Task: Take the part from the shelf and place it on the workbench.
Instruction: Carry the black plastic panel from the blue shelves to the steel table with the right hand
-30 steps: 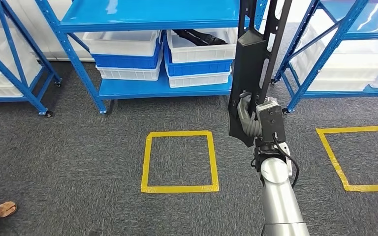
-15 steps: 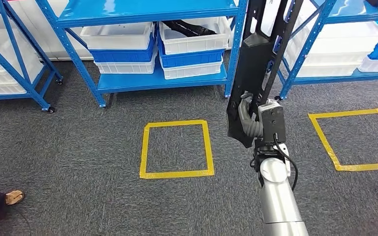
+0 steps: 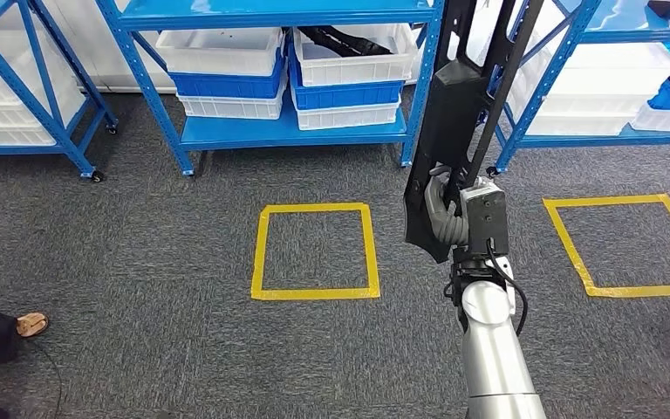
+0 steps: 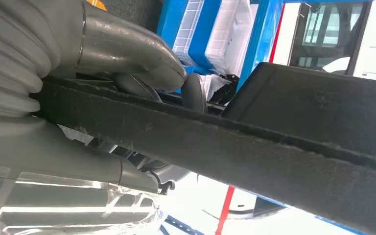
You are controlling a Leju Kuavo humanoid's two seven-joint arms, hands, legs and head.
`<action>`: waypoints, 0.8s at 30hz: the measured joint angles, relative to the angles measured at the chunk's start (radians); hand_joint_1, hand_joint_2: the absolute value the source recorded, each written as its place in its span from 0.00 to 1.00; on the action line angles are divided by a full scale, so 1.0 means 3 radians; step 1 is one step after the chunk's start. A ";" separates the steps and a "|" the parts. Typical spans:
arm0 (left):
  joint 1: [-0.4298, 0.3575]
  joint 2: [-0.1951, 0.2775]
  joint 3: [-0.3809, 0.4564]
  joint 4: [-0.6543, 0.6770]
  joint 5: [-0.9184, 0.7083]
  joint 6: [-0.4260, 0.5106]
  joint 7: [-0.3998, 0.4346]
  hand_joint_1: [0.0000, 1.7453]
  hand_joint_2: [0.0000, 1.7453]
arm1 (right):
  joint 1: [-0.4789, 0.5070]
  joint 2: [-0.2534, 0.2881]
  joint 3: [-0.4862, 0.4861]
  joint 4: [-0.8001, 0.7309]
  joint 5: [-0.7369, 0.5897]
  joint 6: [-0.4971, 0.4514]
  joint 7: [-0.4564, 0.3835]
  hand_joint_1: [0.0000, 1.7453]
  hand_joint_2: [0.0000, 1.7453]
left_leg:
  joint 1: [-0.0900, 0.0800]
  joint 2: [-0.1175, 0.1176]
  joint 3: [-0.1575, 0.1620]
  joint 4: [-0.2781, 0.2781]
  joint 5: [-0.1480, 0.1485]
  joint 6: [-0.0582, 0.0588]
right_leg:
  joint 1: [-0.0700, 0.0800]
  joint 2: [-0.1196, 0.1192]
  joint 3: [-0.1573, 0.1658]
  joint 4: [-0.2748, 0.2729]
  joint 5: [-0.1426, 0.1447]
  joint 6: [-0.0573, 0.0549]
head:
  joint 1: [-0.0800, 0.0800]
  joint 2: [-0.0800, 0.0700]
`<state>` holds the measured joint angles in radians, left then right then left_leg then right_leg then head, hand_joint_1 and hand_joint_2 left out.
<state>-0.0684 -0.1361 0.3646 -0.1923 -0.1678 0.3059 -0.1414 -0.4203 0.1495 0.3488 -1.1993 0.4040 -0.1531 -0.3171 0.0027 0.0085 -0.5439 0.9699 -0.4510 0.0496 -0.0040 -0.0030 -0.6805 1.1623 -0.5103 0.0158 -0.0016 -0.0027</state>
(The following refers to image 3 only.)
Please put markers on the black plastic panel part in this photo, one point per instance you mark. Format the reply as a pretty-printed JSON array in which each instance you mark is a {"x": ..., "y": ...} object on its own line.
[{"x": 456, "y": 104}]

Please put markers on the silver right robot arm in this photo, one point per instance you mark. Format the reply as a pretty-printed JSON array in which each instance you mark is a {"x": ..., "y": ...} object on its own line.
[{"x": 497, "y": 358}]

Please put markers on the blue metal shelf rack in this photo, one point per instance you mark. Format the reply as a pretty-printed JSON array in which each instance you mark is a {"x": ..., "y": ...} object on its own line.
[
  {"x": 283, "y": 130},
  {"x": 601, "y": 140},
  {"x": 52, "y": 128}
]

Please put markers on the yellow floor tape square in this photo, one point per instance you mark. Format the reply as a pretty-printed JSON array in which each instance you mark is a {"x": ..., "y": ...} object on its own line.
[
  {"x": 312, "y": 207},
  {"x": 601, "y": 200}
]

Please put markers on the black parts in bin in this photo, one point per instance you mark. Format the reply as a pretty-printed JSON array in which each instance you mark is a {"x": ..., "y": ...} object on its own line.
[{"x": 341, "y": 40}]

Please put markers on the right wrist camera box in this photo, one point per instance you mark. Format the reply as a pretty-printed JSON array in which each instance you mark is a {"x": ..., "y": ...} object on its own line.
[{"x": 485, "y": 225}]

